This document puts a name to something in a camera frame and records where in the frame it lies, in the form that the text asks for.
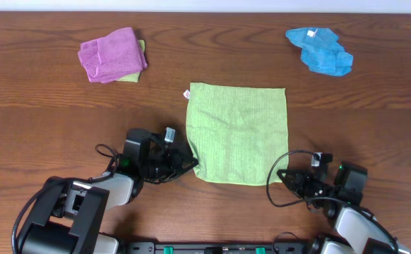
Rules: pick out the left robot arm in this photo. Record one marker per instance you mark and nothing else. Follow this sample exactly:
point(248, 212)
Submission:
point(66, 214)

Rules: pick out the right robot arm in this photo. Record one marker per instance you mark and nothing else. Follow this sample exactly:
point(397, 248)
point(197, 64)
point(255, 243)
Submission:
point(358, 230)

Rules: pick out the blue crumpled cloth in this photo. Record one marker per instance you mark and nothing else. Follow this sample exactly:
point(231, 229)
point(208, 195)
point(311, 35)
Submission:
point(321, 50)

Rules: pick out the green folded cloth under purple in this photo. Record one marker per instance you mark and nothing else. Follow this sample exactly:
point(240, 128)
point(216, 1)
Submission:
point(134, 77)

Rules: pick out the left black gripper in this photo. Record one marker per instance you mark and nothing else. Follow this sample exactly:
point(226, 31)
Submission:
point(173, 157)

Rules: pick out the large green microfiber cloth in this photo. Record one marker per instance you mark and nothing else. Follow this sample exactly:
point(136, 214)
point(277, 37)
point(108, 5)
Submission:
point(237, 133)

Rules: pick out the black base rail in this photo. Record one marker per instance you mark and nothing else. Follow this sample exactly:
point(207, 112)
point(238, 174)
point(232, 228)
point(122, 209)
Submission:
point(283, 247)

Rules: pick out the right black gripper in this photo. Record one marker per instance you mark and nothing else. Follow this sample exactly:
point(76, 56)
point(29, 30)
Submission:
point(301, 176)

